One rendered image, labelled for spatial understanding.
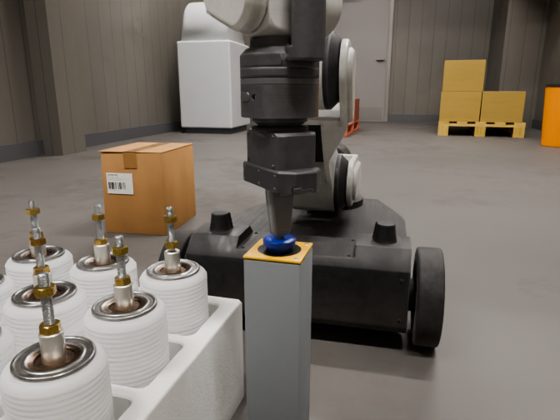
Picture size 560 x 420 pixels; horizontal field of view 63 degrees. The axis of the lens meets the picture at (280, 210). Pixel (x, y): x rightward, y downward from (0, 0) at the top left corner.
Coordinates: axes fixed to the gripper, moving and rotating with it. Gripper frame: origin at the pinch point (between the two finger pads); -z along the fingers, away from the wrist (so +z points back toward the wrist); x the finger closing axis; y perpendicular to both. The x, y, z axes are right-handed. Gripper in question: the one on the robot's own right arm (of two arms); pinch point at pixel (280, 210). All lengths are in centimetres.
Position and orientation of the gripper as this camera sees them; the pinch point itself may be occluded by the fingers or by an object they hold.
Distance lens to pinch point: 55.0
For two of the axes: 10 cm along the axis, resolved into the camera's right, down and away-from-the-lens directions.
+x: 4.7, 2.2, -8.5
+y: 8.8, -1.2, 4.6
